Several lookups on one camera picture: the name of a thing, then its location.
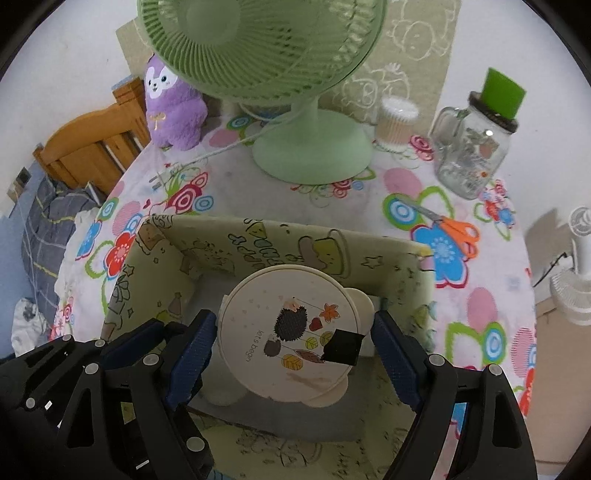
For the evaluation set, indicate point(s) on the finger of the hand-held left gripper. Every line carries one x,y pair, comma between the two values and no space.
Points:
134,337

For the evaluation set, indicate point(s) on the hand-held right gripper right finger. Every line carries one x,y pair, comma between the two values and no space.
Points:
392,360

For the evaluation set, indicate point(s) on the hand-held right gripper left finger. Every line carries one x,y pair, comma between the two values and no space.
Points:
191,360

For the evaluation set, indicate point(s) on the yellow cartoon storage box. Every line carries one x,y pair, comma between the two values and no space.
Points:
286,244

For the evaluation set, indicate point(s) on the floral tablecloth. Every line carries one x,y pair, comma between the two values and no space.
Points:
471,295

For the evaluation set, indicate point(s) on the white plastic bag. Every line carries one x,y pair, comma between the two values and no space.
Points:
27,323

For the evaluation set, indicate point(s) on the plaid grey blanket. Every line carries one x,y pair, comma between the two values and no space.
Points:
51,217

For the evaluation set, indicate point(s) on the white standing fan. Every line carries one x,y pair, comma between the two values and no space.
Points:
572,286

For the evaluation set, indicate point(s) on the wooden bed headboard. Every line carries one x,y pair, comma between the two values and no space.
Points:
78,147

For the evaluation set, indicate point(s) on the glass jar mug green lid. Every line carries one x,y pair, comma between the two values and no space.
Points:
466,157

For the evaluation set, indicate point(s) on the purple plush bunny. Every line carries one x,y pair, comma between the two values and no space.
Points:
175,115

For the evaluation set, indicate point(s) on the green desk fan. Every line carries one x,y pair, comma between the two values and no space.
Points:
314,143

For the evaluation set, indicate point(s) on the clear cotton swab container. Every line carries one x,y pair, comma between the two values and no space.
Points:
395,129

